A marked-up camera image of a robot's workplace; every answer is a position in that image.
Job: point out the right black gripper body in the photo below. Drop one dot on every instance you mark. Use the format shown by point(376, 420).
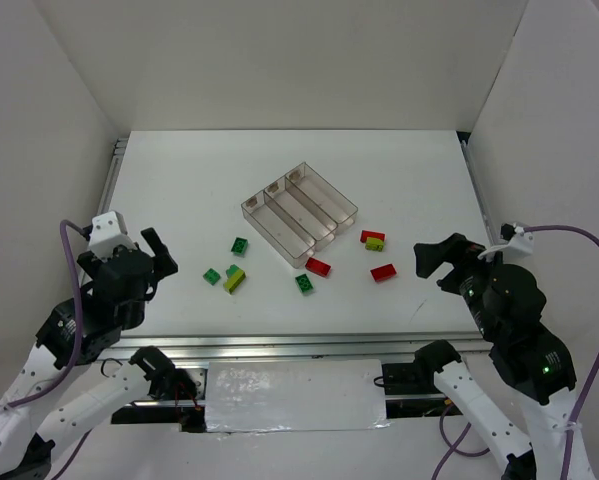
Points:
point(452, 270)

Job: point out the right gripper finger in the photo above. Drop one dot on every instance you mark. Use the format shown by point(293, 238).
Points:
point(430, 256)
point(452, 282)

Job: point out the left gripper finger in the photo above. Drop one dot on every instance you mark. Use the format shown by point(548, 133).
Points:
point(154, 241)
point(164, 265)

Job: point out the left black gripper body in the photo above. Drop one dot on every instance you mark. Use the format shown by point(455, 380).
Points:
point(146, 263)

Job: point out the small green square lego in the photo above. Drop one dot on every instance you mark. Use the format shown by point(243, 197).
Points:
point(212, 276)

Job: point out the dark green sloped lego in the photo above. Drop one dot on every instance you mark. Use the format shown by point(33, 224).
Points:
point(231, 270)

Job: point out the lime lego block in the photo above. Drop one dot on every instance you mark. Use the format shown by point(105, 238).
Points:
point(234, 281)

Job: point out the red lego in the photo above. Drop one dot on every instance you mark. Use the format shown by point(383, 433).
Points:
point(383, 273)
point(318, 267)
point(366, 234)

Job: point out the green lego two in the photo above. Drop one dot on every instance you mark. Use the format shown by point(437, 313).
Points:
point(239, 247)

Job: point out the small lime lego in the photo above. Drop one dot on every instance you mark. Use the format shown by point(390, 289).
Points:
point(374, 244)

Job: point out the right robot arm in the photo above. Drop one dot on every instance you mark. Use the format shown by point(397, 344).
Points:
point(538, 366)

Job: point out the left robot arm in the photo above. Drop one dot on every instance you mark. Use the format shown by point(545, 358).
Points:
point(35, 428)

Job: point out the clear left container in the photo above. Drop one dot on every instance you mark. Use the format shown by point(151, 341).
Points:
point(282, 231)

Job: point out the clear right container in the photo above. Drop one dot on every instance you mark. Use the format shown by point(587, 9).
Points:
point(340, 210)

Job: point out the silver tape sheet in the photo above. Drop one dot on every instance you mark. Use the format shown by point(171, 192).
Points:
point(263, 397)

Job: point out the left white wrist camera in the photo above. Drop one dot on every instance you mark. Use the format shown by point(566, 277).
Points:
point(108, 233)

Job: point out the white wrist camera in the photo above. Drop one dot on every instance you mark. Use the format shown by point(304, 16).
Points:
point(515, 242)
point(108, 233)

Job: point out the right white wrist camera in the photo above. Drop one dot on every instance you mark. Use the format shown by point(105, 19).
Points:
point(515, 242)

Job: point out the aluminium frame rail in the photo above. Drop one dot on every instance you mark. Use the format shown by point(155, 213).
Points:
point(282, 347)

